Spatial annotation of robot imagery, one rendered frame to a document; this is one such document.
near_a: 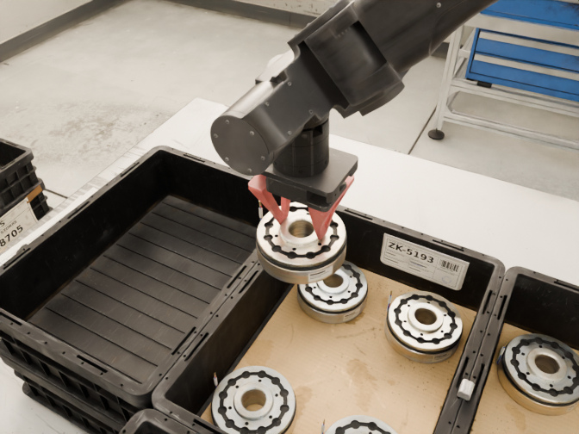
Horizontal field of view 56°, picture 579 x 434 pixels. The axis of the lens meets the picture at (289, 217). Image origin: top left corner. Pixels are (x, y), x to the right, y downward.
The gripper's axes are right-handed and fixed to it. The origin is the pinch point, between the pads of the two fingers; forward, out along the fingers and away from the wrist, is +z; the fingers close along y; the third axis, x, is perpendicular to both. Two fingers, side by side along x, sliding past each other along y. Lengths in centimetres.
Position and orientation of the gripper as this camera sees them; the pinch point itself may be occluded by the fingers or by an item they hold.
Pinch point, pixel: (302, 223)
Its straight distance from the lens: 61.7
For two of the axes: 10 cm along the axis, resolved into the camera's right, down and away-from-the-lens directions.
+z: 0.4, 7.2, 6.9
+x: 5.0, -6.1, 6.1
